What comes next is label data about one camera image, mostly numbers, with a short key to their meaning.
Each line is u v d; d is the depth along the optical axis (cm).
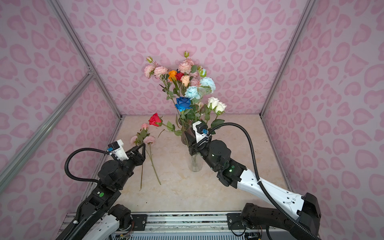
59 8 69
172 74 84
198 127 51
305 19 72
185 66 76
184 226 73
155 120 66
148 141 101
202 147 55
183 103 58
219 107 67
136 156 62
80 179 51
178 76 83
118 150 61
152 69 79
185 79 74
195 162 84
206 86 60
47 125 64
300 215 39
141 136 103
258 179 46
